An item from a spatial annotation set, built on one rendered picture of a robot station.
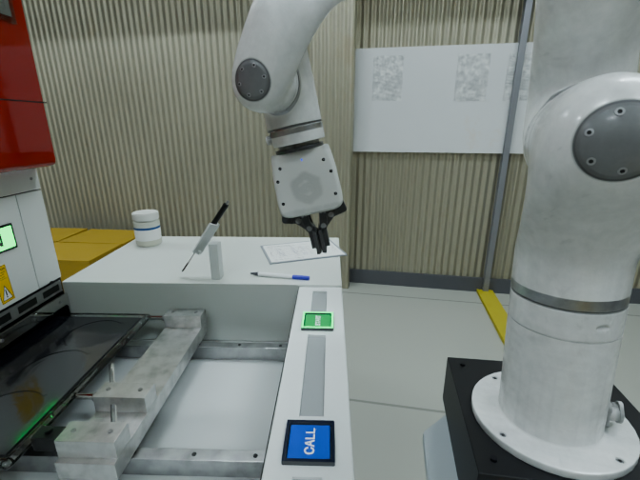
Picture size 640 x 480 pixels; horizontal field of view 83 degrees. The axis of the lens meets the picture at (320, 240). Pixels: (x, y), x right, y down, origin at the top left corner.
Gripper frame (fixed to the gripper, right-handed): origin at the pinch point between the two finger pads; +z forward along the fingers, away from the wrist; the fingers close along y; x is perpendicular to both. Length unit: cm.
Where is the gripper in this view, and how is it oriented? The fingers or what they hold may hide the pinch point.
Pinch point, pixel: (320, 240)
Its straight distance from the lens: 60.5
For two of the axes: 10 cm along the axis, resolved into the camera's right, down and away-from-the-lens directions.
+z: 2.1, 9.3, 2.9
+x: 0.3, -3.0, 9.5
